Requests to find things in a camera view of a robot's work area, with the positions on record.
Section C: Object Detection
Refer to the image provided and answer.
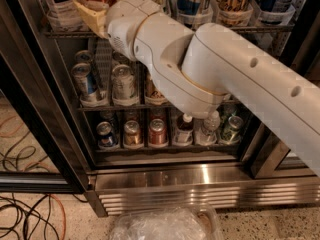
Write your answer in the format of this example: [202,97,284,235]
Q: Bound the rear blue can middle shelf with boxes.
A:
[75,50,101,86]

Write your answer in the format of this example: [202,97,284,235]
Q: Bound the stainless steel fridge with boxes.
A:
[0,0,320,216]

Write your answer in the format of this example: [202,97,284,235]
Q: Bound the blue silver can middle shelf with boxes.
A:
[71,63,101,102]

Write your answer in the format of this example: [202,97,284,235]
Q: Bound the clear plastic bag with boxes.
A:
[108,204,225,240]

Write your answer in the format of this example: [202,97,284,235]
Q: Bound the green can bottom shelf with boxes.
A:
[221,116,243,142]

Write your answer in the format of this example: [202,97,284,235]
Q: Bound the blue can bottom shelf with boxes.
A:
[96,121,118,148]

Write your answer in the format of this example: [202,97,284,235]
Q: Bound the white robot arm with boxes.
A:
[72,0,320,175]

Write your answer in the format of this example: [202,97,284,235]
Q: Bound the blue silver can shelf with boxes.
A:
[71,63,101,102]
[177,0,213,29]

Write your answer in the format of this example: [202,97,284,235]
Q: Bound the gold black can top shelf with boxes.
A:
[216,0,251,26]

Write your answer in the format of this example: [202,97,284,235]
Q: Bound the red can bottom shelf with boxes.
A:
[149,119,167,145]

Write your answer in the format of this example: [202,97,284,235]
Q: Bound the rear white can middle shelf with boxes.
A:
[112,51,130,67]

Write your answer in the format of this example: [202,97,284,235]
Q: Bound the gold can middle shelf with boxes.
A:
[145,73,165,102]

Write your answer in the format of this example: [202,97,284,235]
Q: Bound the white tea can top shelf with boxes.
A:
[45,0,88,32]

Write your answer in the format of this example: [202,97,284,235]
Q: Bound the black and orange floor cables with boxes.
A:
[0,193,88,240]

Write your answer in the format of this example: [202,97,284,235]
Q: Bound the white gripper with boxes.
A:
[72,0,161,61]

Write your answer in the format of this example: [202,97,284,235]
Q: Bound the blue silver can top shelf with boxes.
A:
[177,0,213,29]

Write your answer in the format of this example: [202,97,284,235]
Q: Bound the gold can bottom shelf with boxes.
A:
[124,120,142,146]

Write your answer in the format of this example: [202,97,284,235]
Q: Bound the clear water bottle bottom shelf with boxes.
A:
[199,111,221,146]

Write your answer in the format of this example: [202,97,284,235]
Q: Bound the brown bottle white cap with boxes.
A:
[175,114,194,143]

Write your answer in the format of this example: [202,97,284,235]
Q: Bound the white silver can middle shelf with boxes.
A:
[112,65,136,100]

